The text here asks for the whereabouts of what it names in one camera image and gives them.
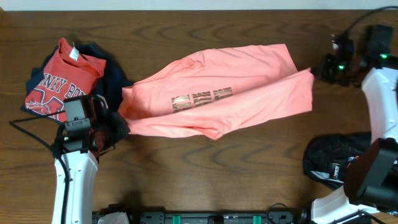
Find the navy folded garment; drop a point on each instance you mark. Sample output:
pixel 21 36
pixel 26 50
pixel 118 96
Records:
pixel 111 84

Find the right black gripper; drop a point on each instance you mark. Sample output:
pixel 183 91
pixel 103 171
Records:
pixel 322 70

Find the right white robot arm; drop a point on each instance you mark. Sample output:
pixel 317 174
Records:
pixel 360 168

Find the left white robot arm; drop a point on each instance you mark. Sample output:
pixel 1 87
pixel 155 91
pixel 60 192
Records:
pixel 76 166

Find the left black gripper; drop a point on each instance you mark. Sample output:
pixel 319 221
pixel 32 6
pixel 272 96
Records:
pixel 121 125

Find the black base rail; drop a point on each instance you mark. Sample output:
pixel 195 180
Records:
pixel 121 213

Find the pink t-shirt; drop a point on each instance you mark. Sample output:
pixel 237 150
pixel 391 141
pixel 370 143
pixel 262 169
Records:
pixel 215 91

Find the black patterned garment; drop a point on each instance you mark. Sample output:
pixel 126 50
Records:
pixel 327 157

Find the red printed folded t-shirt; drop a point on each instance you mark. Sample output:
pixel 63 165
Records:
pixel 67 74

